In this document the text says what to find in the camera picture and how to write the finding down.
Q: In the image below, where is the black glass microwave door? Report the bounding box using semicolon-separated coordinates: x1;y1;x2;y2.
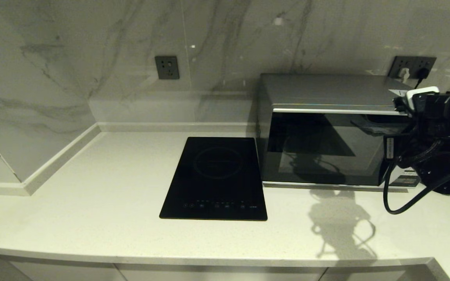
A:
262;106;413;188

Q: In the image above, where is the silver Panasonic microwave oven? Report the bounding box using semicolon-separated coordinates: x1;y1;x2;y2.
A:
256;73;423;192

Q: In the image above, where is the black glass induction cooktop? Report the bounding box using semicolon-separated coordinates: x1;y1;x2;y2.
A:
159;137;268;221

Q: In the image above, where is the black power plug with cable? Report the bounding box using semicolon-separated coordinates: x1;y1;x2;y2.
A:
416;68;431;88

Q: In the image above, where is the grey double wall socket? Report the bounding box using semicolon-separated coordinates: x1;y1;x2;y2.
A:
389;56;437;79

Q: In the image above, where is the grey single wall socket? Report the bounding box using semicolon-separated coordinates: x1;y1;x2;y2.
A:
155;56;180;80

